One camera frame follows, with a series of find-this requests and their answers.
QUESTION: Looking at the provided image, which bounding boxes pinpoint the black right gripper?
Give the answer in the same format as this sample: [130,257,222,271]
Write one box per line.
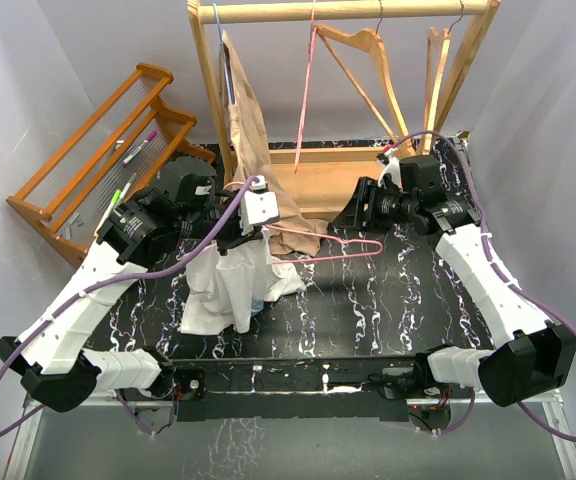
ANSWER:
[332,178,417,235]

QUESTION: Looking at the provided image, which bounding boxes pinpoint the pink wire hanger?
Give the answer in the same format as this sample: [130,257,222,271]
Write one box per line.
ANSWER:
[222,180,384,266]
[293,0,317,174]

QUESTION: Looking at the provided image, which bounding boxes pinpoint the white t shirt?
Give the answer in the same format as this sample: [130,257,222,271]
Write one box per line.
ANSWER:
[179,228,306,336]

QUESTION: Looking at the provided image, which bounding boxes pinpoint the beige t shirt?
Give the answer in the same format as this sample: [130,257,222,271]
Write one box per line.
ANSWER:
[222,32,327,256]

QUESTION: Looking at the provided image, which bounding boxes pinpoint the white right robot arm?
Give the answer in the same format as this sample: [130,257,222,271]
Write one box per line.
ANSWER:
[333,155,576,407]

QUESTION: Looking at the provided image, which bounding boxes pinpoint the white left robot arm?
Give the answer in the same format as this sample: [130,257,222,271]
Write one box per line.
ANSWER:
[0,157,268,412]

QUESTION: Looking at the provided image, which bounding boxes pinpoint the light wooden hanger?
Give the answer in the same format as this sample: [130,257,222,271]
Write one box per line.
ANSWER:
[417,13,463,155]

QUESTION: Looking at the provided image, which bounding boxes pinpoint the wooden clothes rack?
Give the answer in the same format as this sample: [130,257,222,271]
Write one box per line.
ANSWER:
[187,0,500,220]

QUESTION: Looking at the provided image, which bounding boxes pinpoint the white green marker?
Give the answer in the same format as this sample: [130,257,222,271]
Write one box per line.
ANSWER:
[92,172,138,238]

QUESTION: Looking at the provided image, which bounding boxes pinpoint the green capped marker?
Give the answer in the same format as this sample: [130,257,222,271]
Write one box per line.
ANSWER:
[100,189,121,223]

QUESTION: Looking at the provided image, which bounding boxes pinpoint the purple capped marker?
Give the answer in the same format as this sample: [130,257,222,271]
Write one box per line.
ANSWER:
[121,130,158,166]

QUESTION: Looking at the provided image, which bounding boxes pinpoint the orange wooden shelf rack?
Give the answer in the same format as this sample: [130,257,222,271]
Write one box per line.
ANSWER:
[6,63,216,266]

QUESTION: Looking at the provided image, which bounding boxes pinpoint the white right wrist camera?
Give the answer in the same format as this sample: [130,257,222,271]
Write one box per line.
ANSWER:
[376,145,402,188]

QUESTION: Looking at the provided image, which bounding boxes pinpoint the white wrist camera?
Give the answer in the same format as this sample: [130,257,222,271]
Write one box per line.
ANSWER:
[376,145,402,188]
[239,175,280,235]

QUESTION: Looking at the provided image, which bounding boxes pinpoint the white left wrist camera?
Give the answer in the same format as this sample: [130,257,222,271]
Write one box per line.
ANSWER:
[239,175,280,235]

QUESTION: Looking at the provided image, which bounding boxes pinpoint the blue wire hanger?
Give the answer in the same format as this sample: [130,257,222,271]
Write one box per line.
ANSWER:
[212,2,236,105]

